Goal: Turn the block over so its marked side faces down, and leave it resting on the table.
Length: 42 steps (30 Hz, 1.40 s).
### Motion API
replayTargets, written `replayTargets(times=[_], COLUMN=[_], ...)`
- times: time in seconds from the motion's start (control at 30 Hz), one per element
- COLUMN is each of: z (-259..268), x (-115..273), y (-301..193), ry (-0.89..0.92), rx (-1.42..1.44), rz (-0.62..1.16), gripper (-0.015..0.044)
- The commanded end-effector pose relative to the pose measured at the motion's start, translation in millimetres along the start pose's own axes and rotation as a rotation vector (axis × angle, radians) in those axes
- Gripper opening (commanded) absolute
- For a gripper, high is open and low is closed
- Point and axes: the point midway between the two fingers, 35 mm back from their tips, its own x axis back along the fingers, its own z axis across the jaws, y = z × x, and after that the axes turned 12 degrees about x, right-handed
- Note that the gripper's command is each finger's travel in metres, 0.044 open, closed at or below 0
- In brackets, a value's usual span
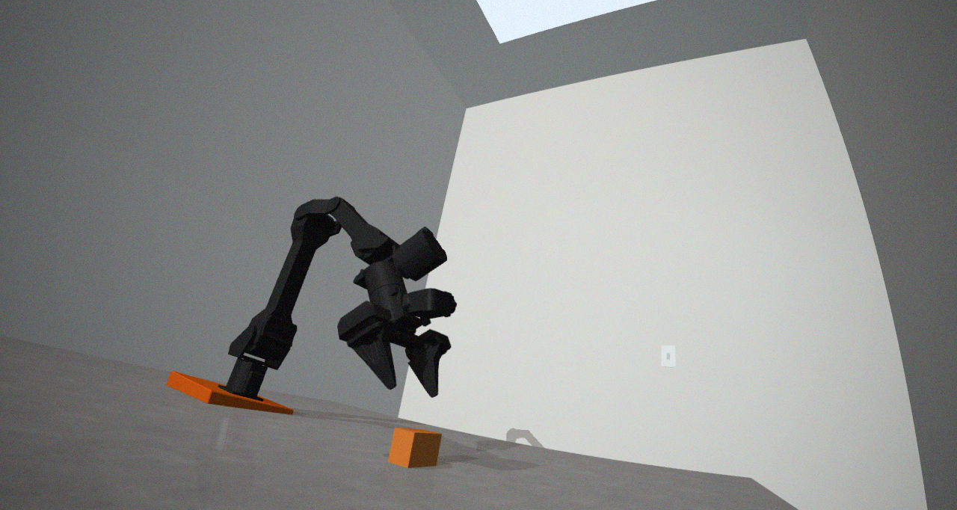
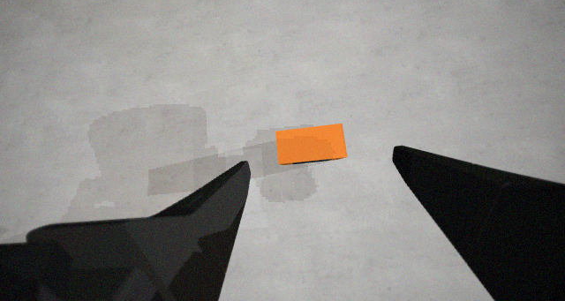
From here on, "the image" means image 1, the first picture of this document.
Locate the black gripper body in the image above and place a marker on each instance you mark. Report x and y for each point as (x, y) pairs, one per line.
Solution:
(381, 308)

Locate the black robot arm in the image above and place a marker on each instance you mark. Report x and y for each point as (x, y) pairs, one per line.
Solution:
(270, 333)

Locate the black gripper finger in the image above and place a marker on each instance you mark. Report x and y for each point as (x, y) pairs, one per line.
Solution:
(373, 346)
(425, 367)

